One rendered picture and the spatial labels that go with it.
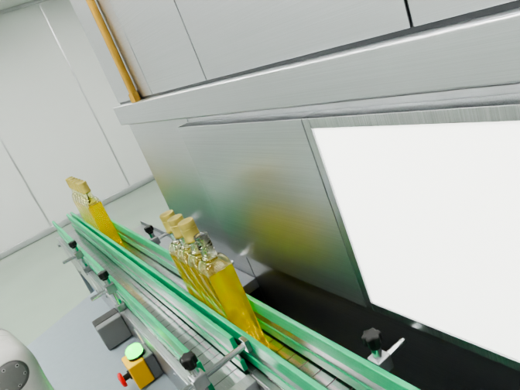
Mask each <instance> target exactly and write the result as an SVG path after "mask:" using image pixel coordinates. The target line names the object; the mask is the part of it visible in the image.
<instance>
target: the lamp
mask: <svg viewBox="0 0 520 390"><path fill-rule="evenodd" d="M144 353H145V351H144V349H143V347H142V345H141V344H139V343H133V344H131V345H129V346H128V347H127V348H126V350H125V355H126V356H127V359H128V360H129V361H137V360H138V359H139V358H140V357H141V356H142V355H143V354H144Z"/></svg>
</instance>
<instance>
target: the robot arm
mask: <svg viewBox="0 0 520 390"><path fill-rule="evenodd" d="M0 390H55V389H54V388H53V386H52V385H51V384H50V382H49V380H48V378H47V377H46V375H45V374H44V372H43V370H42V368H41V366H40V364H39V362H38V361H37V359H36V357H35V356H34V355H33V353H32V352H31V351H30V350H29V348H28V347H27V346H26V345H24V344H23V343H22V342H21V341H20V340H18V339H17V338H16V337H15V336H14V335H13V334H11V333H10V332H9V331H7V330H5V329H2V328H0Z"/></svg>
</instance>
